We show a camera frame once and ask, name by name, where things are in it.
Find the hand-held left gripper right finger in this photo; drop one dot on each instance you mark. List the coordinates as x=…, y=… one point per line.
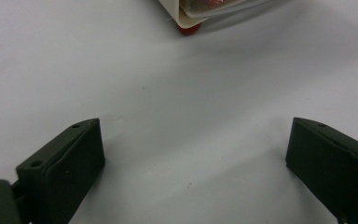
x=332, y=168

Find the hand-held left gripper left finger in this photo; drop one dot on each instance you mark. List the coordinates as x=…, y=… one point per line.
x=65, y=174

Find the white box with red foot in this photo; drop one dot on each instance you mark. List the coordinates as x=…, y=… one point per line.
x=195, y=12

